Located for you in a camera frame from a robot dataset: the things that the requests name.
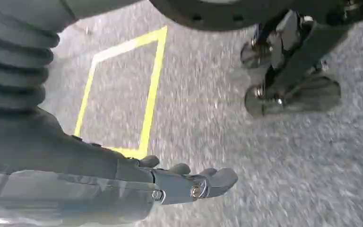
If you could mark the black round robot body part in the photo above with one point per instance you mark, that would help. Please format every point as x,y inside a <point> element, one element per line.
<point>219,15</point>

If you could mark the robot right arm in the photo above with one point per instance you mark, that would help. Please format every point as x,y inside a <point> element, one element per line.
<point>12,62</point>

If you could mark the yellow floor tape square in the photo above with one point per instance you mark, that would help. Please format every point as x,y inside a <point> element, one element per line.
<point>152,94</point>

